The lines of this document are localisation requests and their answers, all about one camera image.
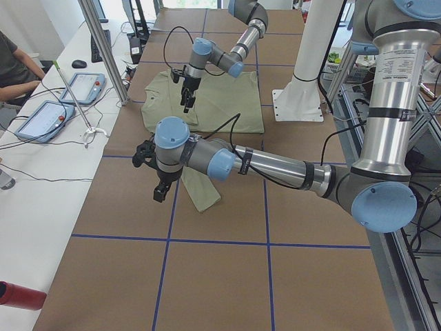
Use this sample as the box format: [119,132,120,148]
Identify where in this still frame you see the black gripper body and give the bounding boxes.
[183,76,201,92]
[156,170,181,190]

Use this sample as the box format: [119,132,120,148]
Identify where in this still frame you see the light green long-sleeve shirt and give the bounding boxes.
[141,70,265,212]

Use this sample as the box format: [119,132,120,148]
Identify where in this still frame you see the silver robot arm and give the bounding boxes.
[152,1,440,233]
[170,1,268,113]

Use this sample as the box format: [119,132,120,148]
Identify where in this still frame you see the black power adapter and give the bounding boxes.
[130,37,142,64]

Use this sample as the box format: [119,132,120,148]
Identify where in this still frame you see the green-tipped grabber stick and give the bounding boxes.
[52,61,109,148]

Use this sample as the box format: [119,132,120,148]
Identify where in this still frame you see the black keyboard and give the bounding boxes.
[90,29,113,63]

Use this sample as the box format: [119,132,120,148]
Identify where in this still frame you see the far blue teach pendant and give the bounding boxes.
[68,72,106,106]

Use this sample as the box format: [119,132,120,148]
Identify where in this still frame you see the blue teach pendant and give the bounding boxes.
[14,101,75,143]
[68,72,106,106]

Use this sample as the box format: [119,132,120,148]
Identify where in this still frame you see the black computer mouse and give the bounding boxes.
[71,59,88,69]

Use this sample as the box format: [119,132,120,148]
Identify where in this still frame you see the near blue teach pendant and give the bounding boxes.
[14,101,75,143]

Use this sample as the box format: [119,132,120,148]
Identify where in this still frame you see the seated person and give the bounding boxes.
[1,32,45,106]

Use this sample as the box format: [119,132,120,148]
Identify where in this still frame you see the red bottle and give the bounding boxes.
[1,281,47,310]

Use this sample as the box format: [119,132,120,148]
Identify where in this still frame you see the aluminium frame post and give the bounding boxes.
[78,0,129,106]

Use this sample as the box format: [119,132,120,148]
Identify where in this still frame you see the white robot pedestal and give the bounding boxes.
[272,0,346,122]

